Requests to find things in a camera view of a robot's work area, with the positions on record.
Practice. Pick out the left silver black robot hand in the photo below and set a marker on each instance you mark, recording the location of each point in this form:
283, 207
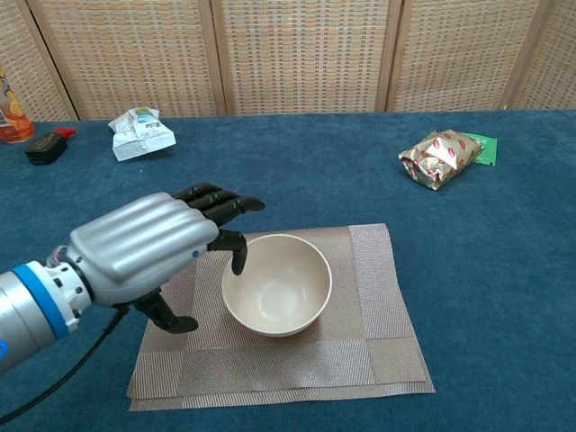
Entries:
130, 243

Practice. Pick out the white bowl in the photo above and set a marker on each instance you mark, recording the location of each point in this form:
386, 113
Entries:
279, 292

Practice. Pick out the beige woven placemat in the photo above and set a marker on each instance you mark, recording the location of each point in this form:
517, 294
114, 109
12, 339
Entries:
270, 364

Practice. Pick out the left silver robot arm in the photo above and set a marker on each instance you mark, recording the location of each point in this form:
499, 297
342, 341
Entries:
27, 310

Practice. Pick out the white snack bag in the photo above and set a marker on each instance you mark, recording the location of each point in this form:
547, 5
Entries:
144, 139

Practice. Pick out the black sauce bottle red cap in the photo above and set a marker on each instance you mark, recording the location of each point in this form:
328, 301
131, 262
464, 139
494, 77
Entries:
45, 146

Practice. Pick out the orange drink bottle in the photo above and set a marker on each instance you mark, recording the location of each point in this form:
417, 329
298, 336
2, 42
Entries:
15, 126

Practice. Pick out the woven folding screen panel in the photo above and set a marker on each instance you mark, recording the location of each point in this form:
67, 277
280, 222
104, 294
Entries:
135, 58
558, 67
27, 67
306, 54
459, 54

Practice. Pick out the blue carpet table cover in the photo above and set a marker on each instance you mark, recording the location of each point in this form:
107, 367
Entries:
315, 180

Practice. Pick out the gold foil snack package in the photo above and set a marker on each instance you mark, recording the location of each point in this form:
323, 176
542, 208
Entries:
436, 162

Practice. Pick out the green tea sachet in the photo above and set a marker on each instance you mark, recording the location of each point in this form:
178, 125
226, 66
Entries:
488, 153

